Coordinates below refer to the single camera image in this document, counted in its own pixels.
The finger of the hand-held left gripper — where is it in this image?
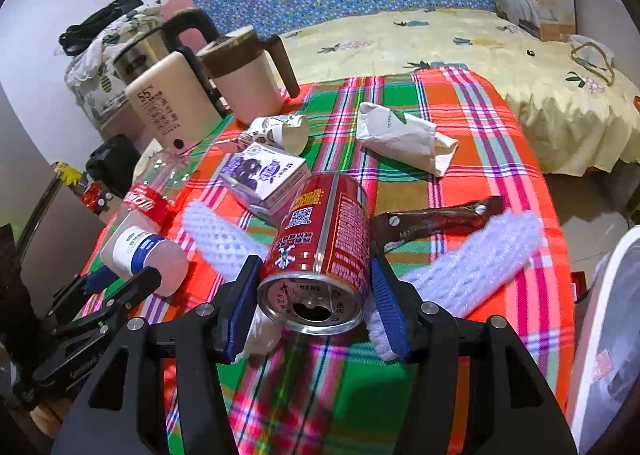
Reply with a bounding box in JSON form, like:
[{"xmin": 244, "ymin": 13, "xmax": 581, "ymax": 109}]
[
  {"xmin": 49, "ymin": 266, "xmax": 164, "ymax": 340},
  {"xmin": 47, "ymin": 264, "xmax": 122, "ymax": 320}
]

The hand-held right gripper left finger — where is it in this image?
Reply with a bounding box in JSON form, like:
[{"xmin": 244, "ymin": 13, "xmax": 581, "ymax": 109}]
[{"xmin": 52, "ymin": 254, "xmax": 264, "ymax": 455}]

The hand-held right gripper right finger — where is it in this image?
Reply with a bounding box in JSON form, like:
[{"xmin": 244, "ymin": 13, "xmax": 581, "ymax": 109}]
[{"xmin": 369, "ymin": 250, "xmax": 578, "ymax": 455}]

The white bottle with blue label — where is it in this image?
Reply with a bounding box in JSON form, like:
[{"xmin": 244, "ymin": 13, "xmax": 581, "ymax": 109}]
[{"xmin": 100, "ymin": 212, "xmax": 190, "ymax": 297}]

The clear plastic bottle red label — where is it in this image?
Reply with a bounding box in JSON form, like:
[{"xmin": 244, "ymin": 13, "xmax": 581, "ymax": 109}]
[{"xmin": 120, "ymin": 150, "xmax": 195, "ymax": 232}]

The red drink can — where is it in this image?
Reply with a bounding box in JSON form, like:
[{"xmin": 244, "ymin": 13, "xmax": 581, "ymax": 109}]
[{"xmin": 256, "ymin": 172, "xmax": 372, "ymax": 336}]

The purple and white milk carton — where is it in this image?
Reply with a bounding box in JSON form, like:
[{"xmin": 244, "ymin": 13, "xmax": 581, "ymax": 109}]
[{"xmin": 218, "ymin": 142, "xmax": 312, "ymax": 225}]

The patterned paper cup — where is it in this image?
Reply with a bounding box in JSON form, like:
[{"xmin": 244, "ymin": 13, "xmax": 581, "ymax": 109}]
[{"xmin": 235, "ymin": 114, "xmax": 309, "ymax": 157}]

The white trash bin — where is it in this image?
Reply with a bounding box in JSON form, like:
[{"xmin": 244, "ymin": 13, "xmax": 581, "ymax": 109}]
[{"xmin": 567, "ymin": 225, "xmax": 640, "ymax": 451}]

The white foam net sleeve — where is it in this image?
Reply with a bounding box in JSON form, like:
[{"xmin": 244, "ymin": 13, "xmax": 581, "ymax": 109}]
[
  {"xmin": 362, "ymin": 210, "xmax": 546, "ymax": 362},
  {"xmin": 181, "ymin": 200, "xmax": 281, "ymax": 356}
]

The brown snack wrapper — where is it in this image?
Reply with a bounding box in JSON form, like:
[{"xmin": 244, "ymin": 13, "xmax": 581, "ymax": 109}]
[{"xmin": 369, "ymin": 195, "xmax": 505, "ymax": 254}]

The black box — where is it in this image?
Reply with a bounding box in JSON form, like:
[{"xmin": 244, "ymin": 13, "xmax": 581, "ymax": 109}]
[{"xmin": 85, "ymin": 134, "xmax": 143, "ymax": 199}]

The plaid tablecloth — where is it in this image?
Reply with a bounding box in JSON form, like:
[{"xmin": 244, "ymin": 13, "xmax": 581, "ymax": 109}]
[{"xmin": 80, "ymin": 68, "xmax": 576, "ymax": 455}]

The white paper bag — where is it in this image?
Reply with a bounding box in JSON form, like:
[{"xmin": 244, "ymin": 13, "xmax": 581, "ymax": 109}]
[{"xmin": 355, "ymin": 102, "xmax": 460, "ymax": 177}]

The beige electric kettle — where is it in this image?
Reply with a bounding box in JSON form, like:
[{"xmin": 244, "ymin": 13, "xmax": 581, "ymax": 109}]
[{"xmin": 125, "ymin": 49, "xmax": 231, "ymax": 157}]

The patterned cloth bundle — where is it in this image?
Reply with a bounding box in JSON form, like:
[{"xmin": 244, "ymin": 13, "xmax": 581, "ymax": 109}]
[{"xmin": 65, "ymin": 2, "xmax": 163, "ymax": 122}]

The cream jug with brown lid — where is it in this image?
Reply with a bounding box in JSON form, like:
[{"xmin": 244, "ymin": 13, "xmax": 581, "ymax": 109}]
[{"xmin": 196, "ymin": 26, "xmax": 301, "ymax": 126}]

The black bag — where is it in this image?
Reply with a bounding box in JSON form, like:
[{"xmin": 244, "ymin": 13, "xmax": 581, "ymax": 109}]
[{"xmin": 59, "ymin": 0, "xmax": 146, "ymax": 57}]

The yellow printed bed sheet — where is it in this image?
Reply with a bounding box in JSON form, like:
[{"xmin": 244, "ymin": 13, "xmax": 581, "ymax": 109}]
[{"xmin": 277, "ymin": 8, "xmax": 640, "ymax": 177}]

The white ribbed panel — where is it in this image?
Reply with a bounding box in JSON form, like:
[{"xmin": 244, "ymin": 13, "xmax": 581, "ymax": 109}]
[{"xmin": 574, "ymin": 0, "xmax": 623, "ymax": 67}]

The steel kettle with black handle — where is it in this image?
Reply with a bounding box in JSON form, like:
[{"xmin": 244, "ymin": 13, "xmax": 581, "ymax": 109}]
[{"xmin": 112, "ymin": 9, "xmax": 221, "ymax": 86}]

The olive strap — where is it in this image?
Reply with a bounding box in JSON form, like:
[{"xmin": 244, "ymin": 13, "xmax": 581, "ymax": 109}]
[{"xmin": 571, "ymin": 42, "xmax": 617, "ymax": 85}]

